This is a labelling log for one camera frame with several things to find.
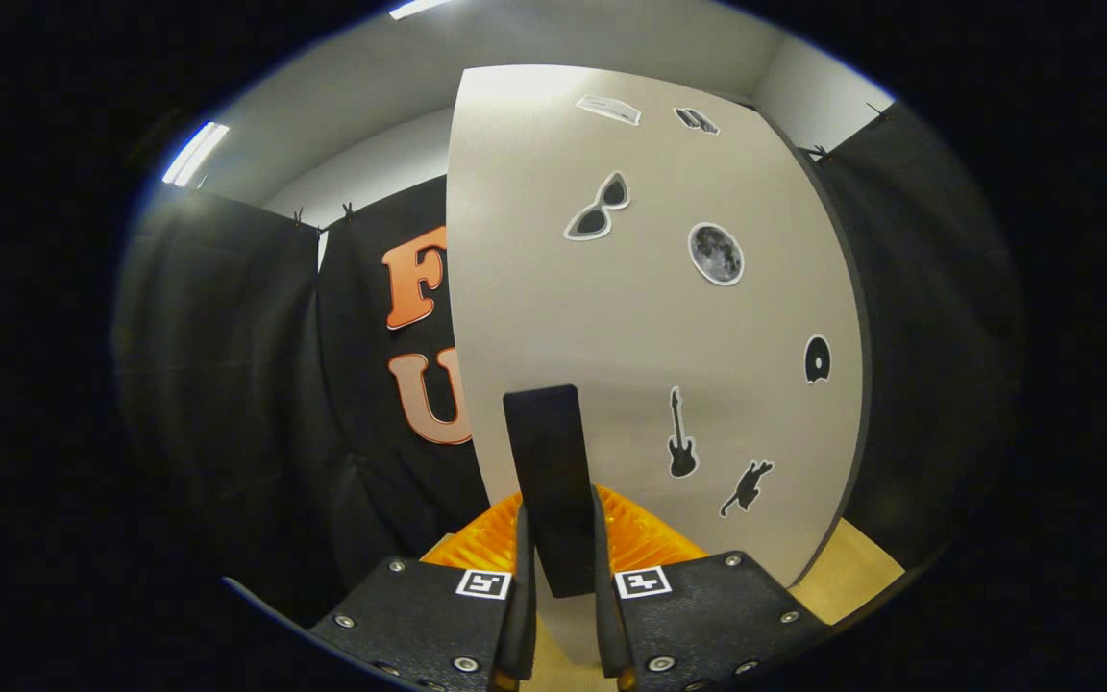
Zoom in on black backdrop cloth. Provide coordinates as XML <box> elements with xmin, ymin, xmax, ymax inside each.
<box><xmin>111</xmin><ymin>101</ymin><xmax>1025</xmax><ymax>626</ymax></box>

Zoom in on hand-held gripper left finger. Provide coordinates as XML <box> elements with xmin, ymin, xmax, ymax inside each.
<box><xmin>308</xmin><ymin>490</ymin><xmax>537</xmax><ymax>692</ymax></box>

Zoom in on long ceiling light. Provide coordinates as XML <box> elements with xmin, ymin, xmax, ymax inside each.
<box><xmin>161</xmin><ymin>122</ymin><xmax>231</xmax><ymax>188</ymax></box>

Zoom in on black door handle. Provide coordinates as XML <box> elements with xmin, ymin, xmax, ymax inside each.
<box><xmin>503</xmin><ymin>384</ymin><xmax>603</xmax><ymax>599</ymax></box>

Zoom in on beige shoe cabinet door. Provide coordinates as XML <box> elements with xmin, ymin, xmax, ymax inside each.
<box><xmin>445</xmin><ymin>64</ymin><xmax>868</xmax><ymax>669</ymax></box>

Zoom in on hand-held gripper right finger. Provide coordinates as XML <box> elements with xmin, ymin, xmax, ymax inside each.
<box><xmin>592</xmin><ymin>485</ymin><xmax>833</xmax><ymax>692</ymax></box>

